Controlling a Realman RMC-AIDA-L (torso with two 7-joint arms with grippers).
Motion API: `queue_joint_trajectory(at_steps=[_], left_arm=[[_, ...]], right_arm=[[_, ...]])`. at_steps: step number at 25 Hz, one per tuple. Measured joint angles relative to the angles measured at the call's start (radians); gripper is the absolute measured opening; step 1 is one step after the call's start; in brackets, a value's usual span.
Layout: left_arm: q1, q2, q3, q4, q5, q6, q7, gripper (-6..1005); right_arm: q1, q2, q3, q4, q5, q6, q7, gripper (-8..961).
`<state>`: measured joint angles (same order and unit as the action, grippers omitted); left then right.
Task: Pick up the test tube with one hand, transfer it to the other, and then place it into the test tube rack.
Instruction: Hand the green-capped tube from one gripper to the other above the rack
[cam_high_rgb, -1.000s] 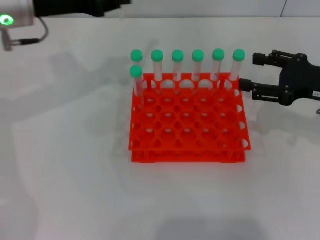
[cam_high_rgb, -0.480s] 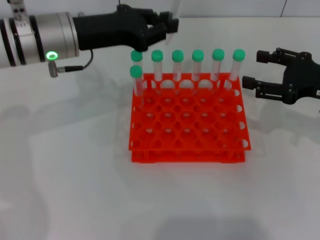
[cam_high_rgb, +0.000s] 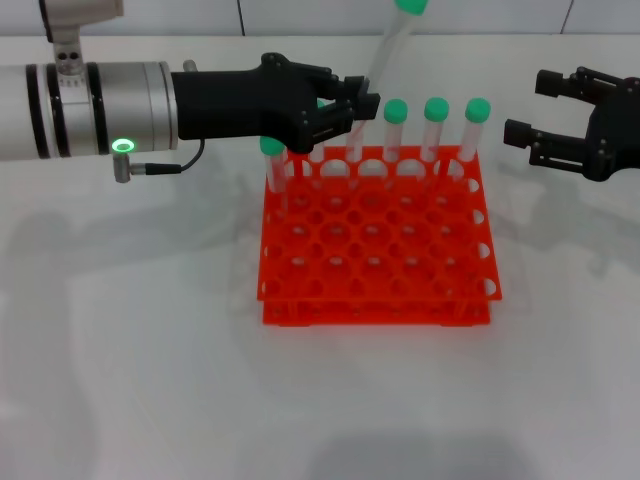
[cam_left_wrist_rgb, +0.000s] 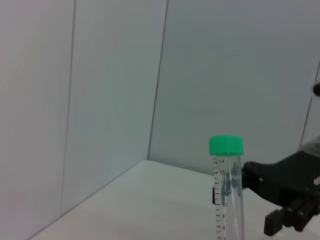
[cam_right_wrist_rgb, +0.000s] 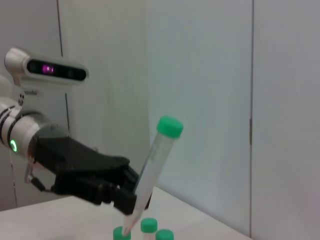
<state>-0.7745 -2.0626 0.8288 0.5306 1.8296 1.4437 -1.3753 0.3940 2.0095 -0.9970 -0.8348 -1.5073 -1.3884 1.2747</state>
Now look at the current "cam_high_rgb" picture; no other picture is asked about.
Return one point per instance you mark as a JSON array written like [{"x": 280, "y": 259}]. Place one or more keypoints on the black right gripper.
[{"x": 617, "y": 135}]

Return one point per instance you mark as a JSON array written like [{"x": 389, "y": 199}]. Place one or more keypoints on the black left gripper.
[{"x": 225, "y": 105}]

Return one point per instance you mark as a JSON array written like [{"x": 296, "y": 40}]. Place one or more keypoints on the orange test tube rack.
[{"x": 380, "y": 250}]

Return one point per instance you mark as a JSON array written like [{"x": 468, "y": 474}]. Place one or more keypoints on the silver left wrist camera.
[{"x": 82, "y": 15}]

